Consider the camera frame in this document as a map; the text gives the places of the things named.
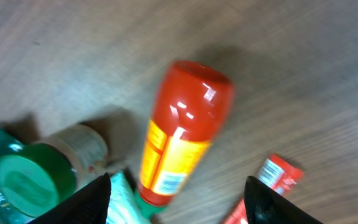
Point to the red sauce bottle green cap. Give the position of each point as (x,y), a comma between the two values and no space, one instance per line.
(191,106)

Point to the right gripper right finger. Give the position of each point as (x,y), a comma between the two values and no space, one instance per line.
(264,206)

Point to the red snack packet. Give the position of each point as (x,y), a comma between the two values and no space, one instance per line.
(278,173)

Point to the light green wipes pack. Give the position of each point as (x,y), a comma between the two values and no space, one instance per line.
(122,207)

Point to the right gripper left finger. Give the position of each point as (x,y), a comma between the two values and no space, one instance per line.
(89,205)

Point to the green lid small jar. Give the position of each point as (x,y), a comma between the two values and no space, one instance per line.
(47,172)

